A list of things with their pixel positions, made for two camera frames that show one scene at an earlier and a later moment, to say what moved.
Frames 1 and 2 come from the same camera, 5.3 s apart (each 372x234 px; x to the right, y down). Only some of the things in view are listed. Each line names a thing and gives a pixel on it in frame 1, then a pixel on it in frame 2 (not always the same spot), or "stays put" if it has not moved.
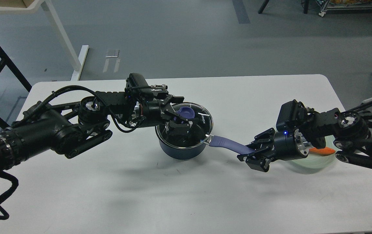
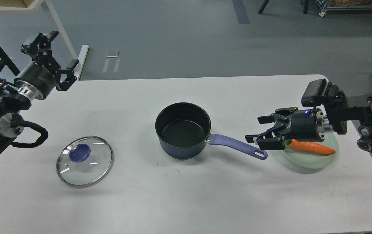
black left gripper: (152, 116) to (38, 80)
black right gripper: (290, 146) to (307, 125)
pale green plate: (314, 162) stays put
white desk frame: (77, 61) stays put
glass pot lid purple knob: (187, 112) to (83, 161)
